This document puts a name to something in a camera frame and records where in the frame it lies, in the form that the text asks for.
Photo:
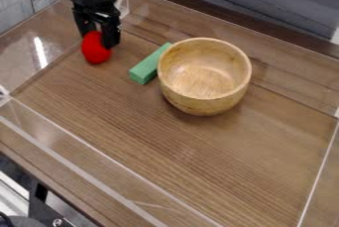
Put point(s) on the green rectangular block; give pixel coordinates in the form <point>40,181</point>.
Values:
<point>146,69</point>

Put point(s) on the clear acrylic tray wall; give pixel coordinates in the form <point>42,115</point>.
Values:
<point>129,159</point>

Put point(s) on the black table leg bracket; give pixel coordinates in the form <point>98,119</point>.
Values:
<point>41,211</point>

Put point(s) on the red toy strawberry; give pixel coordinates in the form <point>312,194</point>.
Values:
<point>96,52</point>

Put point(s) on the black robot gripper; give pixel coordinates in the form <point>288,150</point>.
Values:
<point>86,10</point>

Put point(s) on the wooden bowl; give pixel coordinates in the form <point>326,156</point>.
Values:
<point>205,75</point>

